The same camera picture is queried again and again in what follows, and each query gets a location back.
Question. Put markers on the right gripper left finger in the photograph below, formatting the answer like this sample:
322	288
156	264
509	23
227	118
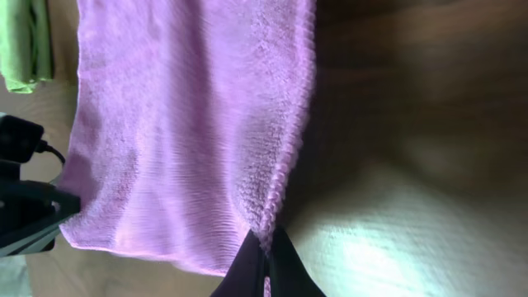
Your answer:
246	276

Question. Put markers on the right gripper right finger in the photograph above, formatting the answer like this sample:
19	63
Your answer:
287	273

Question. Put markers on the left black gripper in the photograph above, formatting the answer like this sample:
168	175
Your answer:
31	212

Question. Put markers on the folded green cloth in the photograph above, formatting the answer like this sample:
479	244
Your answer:
26	50

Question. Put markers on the purple microfiber cloth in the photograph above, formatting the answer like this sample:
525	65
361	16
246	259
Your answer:
189	120

